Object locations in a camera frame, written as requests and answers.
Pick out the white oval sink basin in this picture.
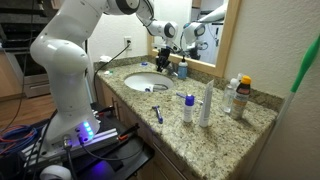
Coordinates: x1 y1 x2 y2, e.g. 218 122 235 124
123 72 175 93

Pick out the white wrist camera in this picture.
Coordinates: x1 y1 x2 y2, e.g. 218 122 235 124
151 42 168 52

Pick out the clear sanitizer pump bottle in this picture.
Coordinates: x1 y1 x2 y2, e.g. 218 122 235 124
221 72 244 114

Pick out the tall white standing tube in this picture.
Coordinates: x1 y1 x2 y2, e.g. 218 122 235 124
198 79 215 128

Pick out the black cart platform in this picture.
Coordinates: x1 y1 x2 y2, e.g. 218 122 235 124
66 103 155 180

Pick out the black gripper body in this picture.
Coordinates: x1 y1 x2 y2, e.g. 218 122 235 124
156 47 173 66

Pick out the black power cable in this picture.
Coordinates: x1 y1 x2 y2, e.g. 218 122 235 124
92 41 132 111

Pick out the white bottle blue cap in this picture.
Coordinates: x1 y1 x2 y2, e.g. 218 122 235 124
182 94 196 124

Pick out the green and white mop handle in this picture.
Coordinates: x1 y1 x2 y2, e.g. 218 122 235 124
253 33 320 168

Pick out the blue soap pump bottle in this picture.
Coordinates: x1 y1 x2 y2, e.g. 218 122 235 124
177 54 189 80

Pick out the wooden vanity cabinet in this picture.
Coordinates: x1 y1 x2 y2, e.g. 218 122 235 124
94 78 201 180

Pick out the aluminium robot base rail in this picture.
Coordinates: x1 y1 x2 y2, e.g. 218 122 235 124
19 128 120 168

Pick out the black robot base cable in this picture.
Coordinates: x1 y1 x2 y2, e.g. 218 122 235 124
78 134 145 162

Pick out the black orange clamp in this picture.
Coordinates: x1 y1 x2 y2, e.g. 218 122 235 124
94 105 116 118
118 123 141 141

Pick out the white round device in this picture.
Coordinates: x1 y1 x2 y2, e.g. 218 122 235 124
39 164 73 180

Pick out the black hanging cable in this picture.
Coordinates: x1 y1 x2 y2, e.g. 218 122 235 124
23 109 58 180

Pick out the blue razor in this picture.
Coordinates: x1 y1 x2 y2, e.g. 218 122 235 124
151 105 165 125

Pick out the stainless steel oven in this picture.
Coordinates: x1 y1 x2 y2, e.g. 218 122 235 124
0 0 54 99

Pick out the blue and orange cable bundle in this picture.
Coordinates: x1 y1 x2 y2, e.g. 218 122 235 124
0 124 40 158

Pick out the wood framed wall mirror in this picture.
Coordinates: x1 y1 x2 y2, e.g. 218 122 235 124
146 0 242 78

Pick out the grey connector cable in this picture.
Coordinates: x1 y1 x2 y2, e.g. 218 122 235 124
62 134 79 180

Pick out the white crumpled tissue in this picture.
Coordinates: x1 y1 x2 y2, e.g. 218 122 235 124
98 54 113 64

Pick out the white wall outlet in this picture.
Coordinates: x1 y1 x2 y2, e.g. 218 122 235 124
123 35 133 51

